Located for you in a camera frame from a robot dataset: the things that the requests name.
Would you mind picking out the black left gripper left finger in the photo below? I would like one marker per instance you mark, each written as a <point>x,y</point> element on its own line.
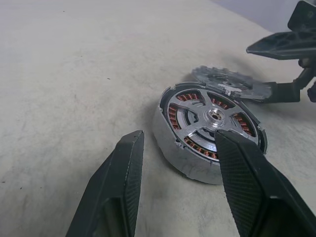
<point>116,187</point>

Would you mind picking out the round silver motor housing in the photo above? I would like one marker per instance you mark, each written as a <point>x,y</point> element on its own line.
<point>172,158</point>

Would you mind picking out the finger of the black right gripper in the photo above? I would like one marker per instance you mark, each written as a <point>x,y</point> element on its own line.
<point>284,92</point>

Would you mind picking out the grey toothed motor lid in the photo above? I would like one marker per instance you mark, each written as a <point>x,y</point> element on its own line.
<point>217,76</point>

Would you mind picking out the silver spoked rotor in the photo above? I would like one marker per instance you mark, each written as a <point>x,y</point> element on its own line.
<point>195,108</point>

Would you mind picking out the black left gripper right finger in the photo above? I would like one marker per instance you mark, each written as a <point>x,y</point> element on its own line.
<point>247,187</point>

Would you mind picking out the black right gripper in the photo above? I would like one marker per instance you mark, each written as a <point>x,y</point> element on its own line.
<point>304,16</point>

